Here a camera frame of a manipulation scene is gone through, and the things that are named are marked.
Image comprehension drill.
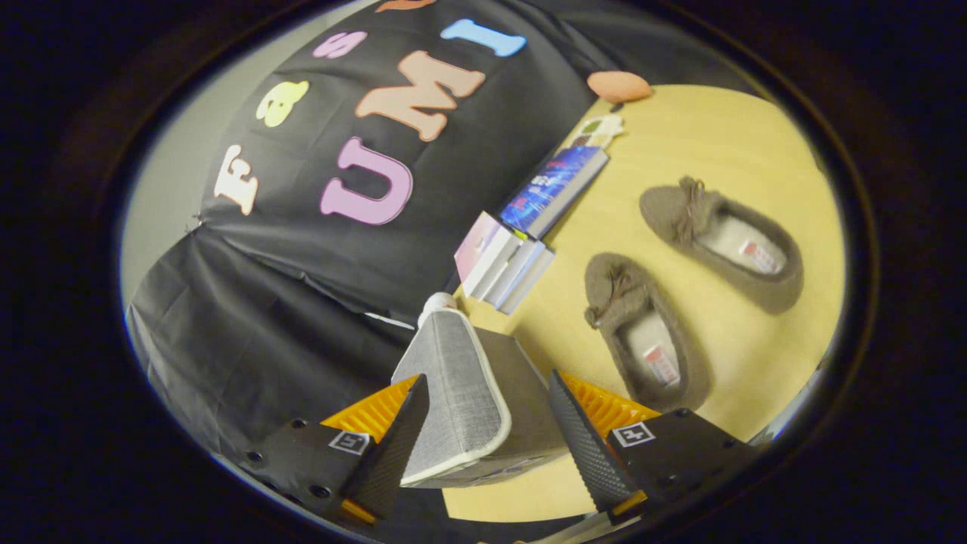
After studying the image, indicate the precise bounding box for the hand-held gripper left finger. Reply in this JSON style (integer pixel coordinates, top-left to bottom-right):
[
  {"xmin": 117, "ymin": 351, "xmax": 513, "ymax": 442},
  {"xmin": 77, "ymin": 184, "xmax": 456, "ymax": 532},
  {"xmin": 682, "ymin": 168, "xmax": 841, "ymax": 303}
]
[{"xmin": 238, "ymin": 373, "xmax": 431, "ymax": 527}]

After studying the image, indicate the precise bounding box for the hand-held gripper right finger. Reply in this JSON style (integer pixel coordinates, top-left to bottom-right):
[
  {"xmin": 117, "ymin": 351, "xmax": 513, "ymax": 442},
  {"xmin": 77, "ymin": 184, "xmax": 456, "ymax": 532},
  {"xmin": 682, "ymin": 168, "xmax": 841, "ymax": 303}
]
[{"xmin": 547, "ymin": 369, "xmax": 758, "ymax": 522}]

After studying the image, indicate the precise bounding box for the grey fabric storage box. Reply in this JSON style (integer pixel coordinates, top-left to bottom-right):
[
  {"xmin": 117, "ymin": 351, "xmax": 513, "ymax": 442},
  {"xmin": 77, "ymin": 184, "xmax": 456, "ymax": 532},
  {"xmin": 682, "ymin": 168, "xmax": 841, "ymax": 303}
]
[{"xmin": 391, "ymin": 310, "xmax": 575, "ymax": 490}]

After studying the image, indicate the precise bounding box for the brown moccasin shoe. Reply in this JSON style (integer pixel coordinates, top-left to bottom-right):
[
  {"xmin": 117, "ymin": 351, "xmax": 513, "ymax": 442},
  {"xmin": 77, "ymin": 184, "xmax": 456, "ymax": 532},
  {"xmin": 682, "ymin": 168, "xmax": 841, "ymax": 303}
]
[
  {"xmin": 639, "ymin": 176, "xmax": 805, "ymax": 315},
  {"xmin": 583, "ymin": 252, "xmax": 712, "ymax": 413}
]

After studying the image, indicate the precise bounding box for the small white object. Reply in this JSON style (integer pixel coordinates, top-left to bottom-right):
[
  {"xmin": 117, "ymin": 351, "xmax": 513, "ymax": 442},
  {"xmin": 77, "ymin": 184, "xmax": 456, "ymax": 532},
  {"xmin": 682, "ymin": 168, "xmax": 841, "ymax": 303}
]
[{"xmin": 418, "ymin": 292, "xmax": 462, "ymax": 330}]

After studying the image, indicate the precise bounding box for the black backdrop cloth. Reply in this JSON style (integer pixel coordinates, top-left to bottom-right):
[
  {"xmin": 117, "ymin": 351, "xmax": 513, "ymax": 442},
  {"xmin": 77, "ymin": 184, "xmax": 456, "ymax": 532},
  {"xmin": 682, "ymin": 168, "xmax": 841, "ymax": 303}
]
[{"xmin": 125, "ymin": 0, "xmax": 764, "ymax": 473}]

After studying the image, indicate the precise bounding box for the white edged book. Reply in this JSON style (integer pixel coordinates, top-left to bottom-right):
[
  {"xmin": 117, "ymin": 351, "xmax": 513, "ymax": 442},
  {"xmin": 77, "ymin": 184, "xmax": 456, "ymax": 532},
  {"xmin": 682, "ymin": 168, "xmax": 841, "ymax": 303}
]
[
  {"xmin": 483, "ymin": 234, "xmax": 546, "ymax": 308},
  {"xmin": 499, "ymin": 246, "xmax": 557, "ymax": 317}
]

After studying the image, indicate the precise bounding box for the pink cover book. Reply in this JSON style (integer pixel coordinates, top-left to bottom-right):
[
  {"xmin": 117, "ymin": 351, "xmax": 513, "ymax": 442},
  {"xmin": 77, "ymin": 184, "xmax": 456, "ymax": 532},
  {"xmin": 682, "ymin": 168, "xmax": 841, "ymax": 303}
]
[{"xmin": 454, "ymin": 211, "xmax": 524, "ymax": 300}]

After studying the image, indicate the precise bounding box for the blue cover book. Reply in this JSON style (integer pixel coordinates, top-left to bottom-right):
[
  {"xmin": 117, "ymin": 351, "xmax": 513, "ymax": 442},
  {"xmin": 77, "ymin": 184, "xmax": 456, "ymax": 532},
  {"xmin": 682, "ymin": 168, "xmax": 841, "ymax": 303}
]
[{"xmin": 499, "ymin": 146, "xmax": 610, "ymax": 241}]

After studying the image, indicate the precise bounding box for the white compartment tray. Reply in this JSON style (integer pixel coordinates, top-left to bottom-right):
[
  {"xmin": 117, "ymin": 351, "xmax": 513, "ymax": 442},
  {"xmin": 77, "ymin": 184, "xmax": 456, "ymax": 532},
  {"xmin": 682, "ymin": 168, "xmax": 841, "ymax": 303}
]
[{"xmin": 570, "ymin": 113, "xmax": 626, "ymax": 150}]

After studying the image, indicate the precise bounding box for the orange plush toy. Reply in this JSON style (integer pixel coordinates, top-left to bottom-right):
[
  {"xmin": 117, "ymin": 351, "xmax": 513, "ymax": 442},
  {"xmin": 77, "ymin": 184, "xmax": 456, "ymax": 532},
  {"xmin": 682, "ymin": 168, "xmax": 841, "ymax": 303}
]
[{"xmin": 587, "ymin": 70, "xmax": 653, "ymax": 104}]

